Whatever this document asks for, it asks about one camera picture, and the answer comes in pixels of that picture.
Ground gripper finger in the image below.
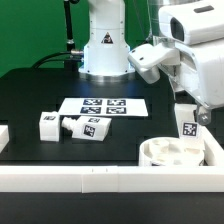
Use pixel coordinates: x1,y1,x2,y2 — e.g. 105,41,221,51
196,104,211,126

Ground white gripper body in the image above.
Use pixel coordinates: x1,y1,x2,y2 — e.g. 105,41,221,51
128,0,224,109

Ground white round stool seat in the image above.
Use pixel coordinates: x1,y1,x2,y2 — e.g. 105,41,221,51
138,137,204,167

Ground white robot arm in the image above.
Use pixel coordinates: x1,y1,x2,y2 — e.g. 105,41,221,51
79,0,224,125

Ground white marker sheet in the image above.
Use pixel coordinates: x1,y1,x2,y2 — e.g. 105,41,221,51
59,98,148,117

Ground black camera pole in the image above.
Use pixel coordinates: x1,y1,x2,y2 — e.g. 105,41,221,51
63,0,80,71

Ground white fence front wall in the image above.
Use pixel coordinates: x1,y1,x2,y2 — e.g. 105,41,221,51
0,166,224,193

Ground black cable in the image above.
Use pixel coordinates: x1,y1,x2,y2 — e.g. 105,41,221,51
31,49,84,70

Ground white fence left wall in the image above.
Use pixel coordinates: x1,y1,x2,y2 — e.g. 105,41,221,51
0,125,9,153

